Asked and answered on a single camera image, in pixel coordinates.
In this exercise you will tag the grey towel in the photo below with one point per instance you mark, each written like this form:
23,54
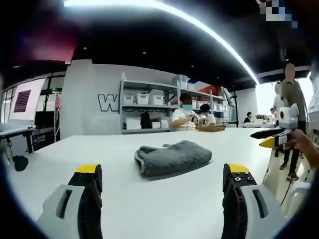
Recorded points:
172,159

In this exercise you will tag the person's right hand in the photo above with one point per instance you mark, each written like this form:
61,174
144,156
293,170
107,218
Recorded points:
300,140

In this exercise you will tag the small black cloth object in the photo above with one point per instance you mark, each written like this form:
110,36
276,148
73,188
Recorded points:
20,163

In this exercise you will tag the black equipment case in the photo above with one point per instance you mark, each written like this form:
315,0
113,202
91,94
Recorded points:
42,140

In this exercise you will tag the black monitor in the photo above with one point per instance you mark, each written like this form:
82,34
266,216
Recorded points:
45,120

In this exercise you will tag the black bag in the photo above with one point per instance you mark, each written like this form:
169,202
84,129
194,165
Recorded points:
145,120

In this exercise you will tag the white side desk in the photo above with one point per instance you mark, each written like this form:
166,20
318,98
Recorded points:
12,130

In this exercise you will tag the pink hanging object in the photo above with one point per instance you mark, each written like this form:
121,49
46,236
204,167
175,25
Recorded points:
58,102

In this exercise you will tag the group of white storage boxes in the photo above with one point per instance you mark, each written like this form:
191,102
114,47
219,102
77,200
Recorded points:
156,97

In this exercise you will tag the grey metal shelf unit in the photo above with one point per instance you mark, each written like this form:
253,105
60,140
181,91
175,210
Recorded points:
159,85

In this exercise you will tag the ceiling light strip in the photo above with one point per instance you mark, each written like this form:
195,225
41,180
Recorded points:
199,27

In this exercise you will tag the white presentation board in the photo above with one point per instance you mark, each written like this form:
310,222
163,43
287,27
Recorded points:
27,99

